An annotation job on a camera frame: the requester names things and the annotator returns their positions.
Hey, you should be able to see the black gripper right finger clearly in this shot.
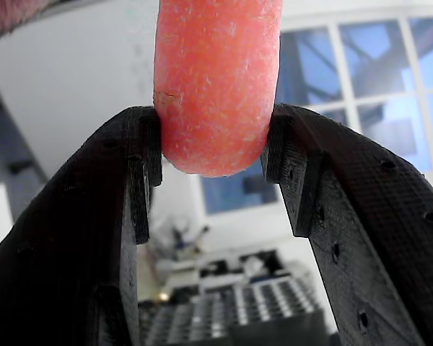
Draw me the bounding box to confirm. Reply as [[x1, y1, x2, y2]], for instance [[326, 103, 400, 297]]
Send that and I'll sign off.
[[260, 103, 433, 346]]

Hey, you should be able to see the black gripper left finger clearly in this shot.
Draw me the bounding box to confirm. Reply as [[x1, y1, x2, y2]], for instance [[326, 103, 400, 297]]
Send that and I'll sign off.
[[0, 106, 164, 346]]

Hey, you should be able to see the small orange snack piece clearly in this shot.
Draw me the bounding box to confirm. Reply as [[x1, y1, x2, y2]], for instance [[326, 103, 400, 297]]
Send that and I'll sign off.
[[153, 0, 284, 178]]

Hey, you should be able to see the grey parts drawer rack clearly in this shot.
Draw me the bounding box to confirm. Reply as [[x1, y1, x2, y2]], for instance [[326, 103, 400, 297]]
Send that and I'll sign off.
[[139, 248, 328, 346]]

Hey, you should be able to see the white-framed window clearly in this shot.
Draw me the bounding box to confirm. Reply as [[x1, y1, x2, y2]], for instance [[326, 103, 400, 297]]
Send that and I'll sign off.
[[201, 16, 433, 216]]

